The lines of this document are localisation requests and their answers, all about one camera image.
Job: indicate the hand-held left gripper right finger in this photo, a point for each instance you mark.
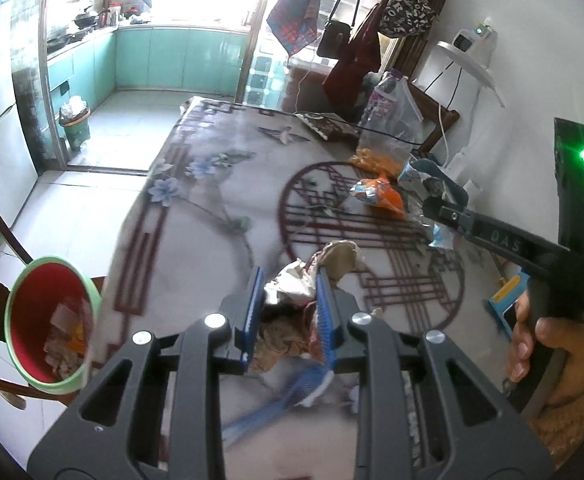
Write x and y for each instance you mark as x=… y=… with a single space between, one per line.
x=324 y=320

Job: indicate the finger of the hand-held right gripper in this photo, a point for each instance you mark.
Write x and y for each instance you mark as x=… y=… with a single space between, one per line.
x=449 y=215
x=439 y=177

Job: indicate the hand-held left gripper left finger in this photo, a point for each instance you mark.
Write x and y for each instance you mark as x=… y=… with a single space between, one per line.
x=252 y=310

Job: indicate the blue white wrapper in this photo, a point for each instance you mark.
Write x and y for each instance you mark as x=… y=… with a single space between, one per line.
x=441 y=239

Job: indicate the paper wad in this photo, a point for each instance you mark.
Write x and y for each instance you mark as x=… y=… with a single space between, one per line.
x=292 y=285

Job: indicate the red bin with green rim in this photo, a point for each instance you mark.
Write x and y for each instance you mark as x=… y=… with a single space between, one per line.
x=37 y=300

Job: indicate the black shoulder bag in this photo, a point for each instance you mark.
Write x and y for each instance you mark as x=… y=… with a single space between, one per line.
x=334 y=35

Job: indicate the person's right forearm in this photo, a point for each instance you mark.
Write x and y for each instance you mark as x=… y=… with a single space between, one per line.
x=571 y=410

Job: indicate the person's right hand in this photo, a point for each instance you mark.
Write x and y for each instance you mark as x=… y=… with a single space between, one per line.
x=519 y=345

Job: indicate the blue yellow box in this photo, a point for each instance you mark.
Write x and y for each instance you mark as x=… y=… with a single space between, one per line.
x=504 y=300

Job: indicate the orange snack packet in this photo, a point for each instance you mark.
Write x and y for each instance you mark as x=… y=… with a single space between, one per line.
x=381 y=194

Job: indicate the blue face mask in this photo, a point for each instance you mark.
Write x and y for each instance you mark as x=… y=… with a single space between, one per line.
x=302 y=385

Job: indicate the brown wooden chair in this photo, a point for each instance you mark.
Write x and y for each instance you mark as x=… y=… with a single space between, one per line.
x=424 y=105

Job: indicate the plastic bag of orange snacks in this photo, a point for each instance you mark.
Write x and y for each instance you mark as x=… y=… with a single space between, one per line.
x=389 y=120

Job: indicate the dark patterned packet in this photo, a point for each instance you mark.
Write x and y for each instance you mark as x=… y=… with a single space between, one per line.
x=329 y=127

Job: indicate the dark red garment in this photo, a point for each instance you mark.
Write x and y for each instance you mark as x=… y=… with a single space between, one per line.
x=351 y=70

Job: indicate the white electronic device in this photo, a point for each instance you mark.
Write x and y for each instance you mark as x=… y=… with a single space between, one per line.
x=466 y=40

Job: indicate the black white patterned bag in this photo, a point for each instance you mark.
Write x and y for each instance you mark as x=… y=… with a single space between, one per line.
x=406 y=10

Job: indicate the crumpled brown paper scraps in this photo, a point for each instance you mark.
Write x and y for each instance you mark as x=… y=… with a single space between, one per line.
x=64 y=340

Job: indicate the translucent plastic drawer unit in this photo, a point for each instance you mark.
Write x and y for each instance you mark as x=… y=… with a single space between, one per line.
x=264 y=77

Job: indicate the plaid hanging cloth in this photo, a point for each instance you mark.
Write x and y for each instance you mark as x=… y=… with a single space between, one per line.
x=297 y=10

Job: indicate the green kitchen waste bin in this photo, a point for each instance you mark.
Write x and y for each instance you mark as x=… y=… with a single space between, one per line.
x=74 y=127

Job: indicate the teal kitchen cabinets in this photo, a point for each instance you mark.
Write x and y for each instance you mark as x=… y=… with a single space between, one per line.
x=172 y=55

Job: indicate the glass sliding door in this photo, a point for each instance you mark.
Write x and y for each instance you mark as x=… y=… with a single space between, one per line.
x=37 y=60

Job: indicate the black wok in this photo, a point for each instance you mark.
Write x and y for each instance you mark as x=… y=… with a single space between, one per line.
x=84 y=20

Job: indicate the white wall shelf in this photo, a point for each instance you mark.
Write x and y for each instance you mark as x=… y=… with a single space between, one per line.
x=466 y=62

